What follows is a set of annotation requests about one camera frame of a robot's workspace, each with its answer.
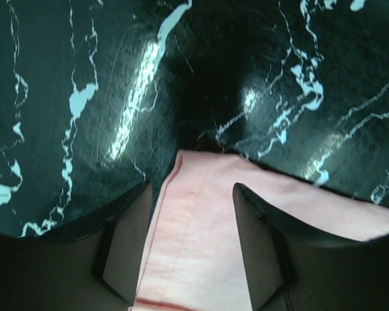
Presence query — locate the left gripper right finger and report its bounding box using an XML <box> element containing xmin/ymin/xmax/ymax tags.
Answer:
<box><xmin>233</xmin><ymin>183</ymin><xmax>389</xmax><ymax>310</ymax></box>

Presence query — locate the black marble pattern mat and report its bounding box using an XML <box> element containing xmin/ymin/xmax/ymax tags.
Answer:
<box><xmin>0</xmin><ymin>1</ymin><xmax>389</xmax><ymax>237</ymax></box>

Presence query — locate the salmon pink t-shirt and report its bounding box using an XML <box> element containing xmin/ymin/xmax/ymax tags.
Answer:
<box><xmin>134</xmin><ymin>151</ymin><xmax>389</xmax><ymax>310</ymax></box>

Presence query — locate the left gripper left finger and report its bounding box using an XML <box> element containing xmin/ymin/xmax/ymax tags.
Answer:
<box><xmin>0</xmin><ymin>182</ymin><xmax>152</xmax><ymax>310</ymax></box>

